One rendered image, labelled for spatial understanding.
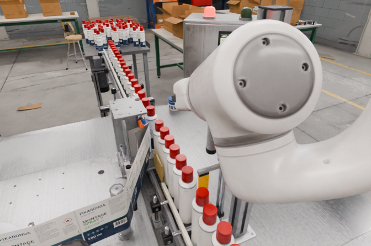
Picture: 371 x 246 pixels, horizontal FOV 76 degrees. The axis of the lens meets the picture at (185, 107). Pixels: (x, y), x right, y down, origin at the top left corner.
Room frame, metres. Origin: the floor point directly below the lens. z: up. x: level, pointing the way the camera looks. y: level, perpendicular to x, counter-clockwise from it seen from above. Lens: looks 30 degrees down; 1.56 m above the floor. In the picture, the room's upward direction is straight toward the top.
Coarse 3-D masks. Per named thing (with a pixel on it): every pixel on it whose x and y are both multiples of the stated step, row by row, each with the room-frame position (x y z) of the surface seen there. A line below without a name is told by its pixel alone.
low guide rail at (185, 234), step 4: (164, 184) 0.59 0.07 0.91; (164, 188) 0.57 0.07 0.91; (164, 192) 0.56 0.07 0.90; (168, 192) 0.55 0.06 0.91; (168, 196) 0.53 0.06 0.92; (168, 200) 0.52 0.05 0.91; (172, 200) 0.52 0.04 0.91; (172, 204) 0.51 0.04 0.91; (172, 208) 0.49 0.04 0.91; (176, 208) 0.49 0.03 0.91; (176, 212) 0.48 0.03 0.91; (176, 216) 0.46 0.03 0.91; (176, 220) 0.46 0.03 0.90; (180, 220) 0.45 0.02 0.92; (180, 224) 0.44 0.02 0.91; (180, 228) 0.43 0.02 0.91; (184, 228) 0.42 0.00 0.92; (184, 232) 0.41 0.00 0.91; (184, 236) 0.40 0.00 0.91; (188, 236) 0.40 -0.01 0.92; (184, 240) 0.40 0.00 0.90; (188, 240) 0.39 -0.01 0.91; (188, 244) 0.38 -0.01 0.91; (192, 244) 0.38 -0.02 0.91
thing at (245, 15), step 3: (243, 9) 0.48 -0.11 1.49; (246, 9) 0.48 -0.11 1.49; (249, 9) 0.48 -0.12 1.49; (243, 12) 0.48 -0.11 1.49; (246, 12) 0.47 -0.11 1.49; (249, 12) 0.47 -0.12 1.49; (240, 15) 0.48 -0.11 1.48; (243, 15) 0.48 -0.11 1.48; (246, 15) 0.47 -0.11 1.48; (249, 15) 0.47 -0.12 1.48; (240, 18) 0.48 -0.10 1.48; (243, 18) 0.47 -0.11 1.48; (246, 18) 0.47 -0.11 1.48; (249, 18) 0.47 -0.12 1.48; (252, 18) 0.48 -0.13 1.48
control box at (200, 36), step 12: (192, 24) 0.48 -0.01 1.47; (204, 24) 0.47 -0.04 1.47; (216, 24) 0.47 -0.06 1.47; (228, 24) 0.47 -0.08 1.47; (240, 24) 0.47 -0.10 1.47; (192, 36) 0.48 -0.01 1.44; (204, 36) 0.47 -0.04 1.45; (216, 36) 0.47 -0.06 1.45; (192, 48) 0.48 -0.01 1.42; (204, 48) 0.47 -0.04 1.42; (192, 60) 0.48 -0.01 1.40; (192, 72) 0.48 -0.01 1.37
